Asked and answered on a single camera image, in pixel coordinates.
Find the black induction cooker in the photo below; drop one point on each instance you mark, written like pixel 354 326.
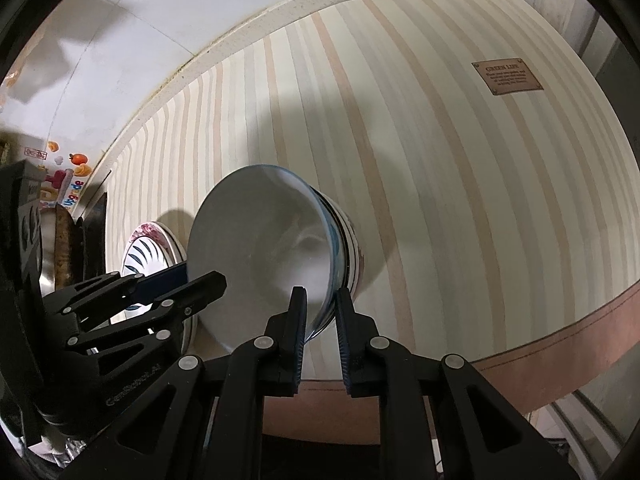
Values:
pixel 95 220

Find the blue striped white plate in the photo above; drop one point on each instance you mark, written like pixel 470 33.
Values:
pixel 145 255

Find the dark wok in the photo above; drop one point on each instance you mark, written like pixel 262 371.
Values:
pixel 62 255

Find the striped cat print tablecloth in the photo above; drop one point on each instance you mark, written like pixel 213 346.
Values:
pixel 450 210

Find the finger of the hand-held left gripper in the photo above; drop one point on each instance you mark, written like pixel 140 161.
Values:
pixel 200 287
pixel 165 280

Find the pink floral white plate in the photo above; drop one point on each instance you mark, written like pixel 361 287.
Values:
pixel 150 230

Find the white bowl blue rim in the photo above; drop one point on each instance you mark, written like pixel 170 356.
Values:
pixel 250 240
pixel 342 250

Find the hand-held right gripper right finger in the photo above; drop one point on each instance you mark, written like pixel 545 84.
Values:
pixel 342 330

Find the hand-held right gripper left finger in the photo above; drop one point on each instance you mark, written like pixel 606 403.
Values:
pixel 300 330

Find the colourful wall stickers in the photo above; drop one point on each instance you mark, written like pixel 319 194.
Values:
pixel 75 160

